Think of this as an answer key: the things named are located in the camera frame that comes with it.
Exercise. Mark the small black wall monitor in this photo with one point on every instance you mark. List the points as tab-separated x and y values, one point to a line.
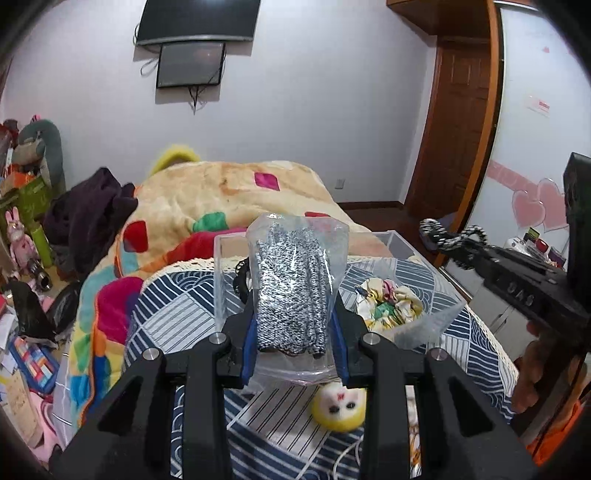
190	64

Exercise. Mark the green cardboard box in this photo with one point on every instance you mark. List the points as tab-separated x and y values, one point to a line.
33	200

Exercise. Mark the yellow round doll face toy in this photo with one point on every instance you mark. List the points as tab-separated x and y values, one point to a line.
339	409

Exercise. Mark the pink plush bunny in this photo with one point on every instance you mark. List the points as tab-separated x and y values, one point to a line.
21	246

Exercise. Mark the floral yellow scrunchie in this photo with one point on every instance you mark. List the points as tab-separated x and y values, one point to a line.
384	305

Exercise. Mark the large black wall television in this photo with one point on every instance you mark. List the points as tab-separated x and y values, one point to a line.
165	21

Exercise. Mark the brown wooden door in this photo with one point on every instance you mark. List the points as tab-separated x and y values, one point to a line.
458	116

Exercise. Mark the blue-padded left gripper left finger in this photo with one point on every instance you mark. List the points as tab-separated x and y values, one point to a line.
222	360

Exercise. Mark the white suitcase with stickers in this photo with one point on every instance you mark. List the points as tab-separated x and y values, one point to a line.
538	298

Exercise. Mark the navy white patterned bedspread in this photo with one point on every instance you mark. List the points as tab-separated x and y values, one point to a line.
271	432

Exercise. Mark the clear plastic storage box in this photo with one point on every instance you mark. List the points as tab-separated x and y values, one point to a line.
384	255

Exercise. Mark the dark purple garment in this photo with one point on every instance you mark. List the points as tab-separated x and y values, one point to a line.
81	224

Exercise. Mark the beige blanket with coloured squares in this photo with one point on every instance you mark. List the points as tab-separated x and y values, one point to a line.
180	210

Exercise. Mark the yellow plush toy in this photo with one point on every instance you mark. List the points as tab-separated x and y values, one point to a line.
174	155

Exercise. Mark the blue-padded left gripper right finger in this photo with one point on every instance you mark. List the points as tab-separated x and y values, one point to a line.
367	360

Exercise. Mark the person's hand on handle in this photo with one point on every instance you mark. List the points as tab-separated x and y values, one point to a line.
533	362

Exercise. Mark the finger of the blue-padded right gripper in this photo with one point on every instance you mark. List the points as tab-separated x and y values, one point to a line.
467	252
508	261

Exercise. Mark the white cloth with black strap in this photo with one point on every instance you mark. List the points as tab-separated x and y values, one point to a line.
242	283

